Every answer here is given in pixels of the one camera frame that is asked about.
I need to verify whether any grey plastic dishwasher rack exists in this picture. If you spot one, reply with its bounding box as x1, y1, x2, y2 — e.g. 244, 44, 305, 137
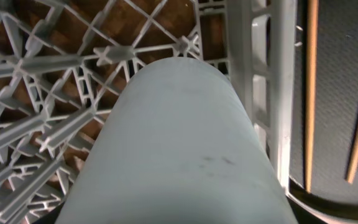
0, 0, 298, 223

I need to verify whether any blue plastic cup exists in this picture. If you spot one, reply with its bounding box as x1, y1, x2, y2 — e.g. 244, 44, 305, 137
57, 57, 296, 223

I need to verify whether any round black tray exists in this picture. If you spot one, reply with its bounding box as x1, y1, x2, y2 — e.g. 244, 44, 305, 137
290, 0, 358, 220

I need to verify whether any left wooden chopstick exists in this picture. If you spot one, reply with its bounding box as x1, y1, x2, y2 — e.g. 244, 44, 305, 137
305, 0, 319, 194

